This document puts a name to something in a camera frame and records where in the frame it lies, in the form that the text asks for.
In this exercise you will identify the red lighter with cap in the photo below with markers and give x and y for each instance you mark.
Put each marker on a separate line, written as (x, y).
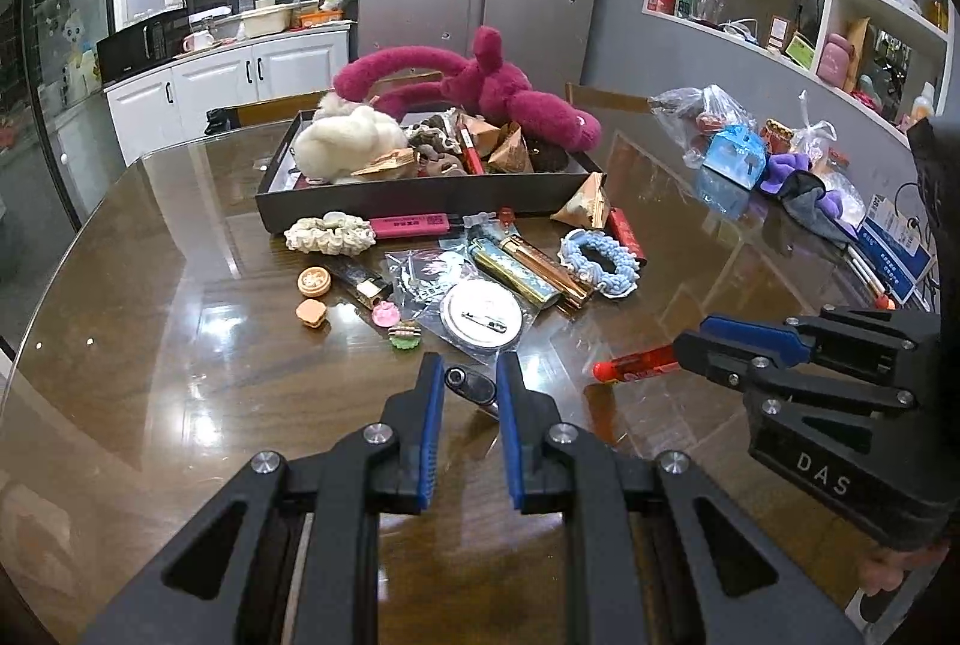
(620, 228)

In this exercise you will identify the blue floral lighter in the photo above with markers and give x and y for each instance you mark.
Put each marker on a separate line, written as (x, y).
(520, 278)

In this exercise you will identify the white round badge in bag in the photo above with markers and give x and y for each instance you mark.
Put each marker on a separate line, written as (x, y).
(480, 317)

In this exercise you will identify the black cardboard tray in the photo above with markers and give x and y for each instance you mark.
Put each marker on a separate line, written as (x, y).
(281, 201)

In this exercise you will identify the copper metallic lighter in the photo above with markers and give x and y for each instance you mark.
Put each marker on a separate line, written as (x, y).
(574, 294)

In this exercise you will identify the clear plastic snack bag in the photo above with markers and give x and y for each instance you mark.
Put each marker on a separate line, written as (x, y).
(692, 117)

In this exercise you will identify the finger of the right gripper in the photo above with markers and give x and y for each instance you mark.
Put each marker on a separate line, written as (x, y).
(836, 337)
(743, 368)

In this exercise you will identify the anime badge in bag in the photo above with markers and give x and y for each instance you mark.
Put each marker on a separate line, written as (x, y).
(422, 277)

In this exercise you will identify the white kitchen cabinet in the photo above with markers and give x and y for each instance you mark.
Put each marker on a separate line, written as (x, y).
(166, 106)

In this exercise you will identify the cream plush toy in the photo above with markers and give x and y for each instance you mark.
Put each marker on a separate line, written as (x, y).
(343, 137)

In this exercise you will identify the pink flower charm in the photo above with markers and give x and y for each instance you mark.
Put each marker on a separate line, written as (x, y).
(386, 314)

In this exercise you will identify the round cookie eraser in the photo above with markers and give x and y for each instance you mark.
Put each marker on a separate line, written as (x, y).
(314, 282)

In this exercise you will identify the magenta plush bear toy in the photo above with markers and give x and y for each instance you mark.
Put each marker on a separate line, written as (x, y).
(401, 79)

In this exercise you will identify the light blue scrunchie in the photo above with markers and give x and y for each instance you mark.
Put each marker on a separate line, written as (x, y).
(600, 262)

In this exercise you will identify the pink lighter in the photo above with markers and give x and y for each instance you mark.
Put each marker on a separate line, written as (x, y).
(410, 226)

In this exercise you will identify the blue white paper box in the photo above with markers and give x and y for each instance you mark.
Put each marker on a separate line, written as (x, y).
(894, 248)

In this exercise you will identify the translucent red lighter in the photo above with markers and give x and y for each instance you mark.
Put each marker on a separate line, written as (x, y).
(473, 161)

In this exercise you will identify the cream scrunchie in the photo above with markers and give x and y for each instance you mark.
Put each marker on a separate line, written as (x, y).
(336, 233)

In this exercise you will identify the wooden chair back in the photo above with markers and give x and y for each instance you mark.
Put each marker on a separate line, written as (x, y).
(586, 98)

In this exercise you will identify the person's right hand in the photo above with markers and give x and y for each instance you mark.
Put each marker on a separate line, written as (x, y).
(883, 570)

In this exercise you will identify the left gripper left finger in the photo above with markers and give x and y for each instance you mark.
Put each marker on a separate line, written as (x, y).
(286, 550)

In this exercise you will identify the green donut charm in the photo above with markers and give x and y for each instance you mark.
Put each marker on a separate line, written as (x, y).
(405, 335)

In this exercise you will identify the red bead charm bag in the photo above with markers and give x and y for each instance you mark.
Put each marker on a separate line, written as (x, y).
(492, 226)

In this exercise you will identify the blue tissue packet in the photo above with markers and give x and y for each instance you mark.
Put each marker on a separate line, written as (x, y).
(738, 154)

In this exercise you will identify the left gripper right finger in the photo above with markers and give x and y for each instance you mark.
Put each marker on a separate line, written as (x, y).
(657, 551)

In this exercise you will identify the black microwave oven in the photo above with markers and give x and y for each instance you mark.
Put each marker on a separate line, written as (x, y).
(143, 46)

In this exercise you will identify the small burger eraser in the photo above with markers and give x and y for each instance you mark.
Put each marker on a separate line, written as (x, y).
(311, 313)

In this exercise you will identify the purple and grey cloth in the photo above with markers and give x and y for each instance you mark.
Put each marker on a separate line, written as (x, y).
(788, 179)

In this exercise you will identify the brown triangular paper packet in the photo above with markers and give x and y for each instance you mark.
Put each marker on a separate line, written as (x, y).
(588, 208)

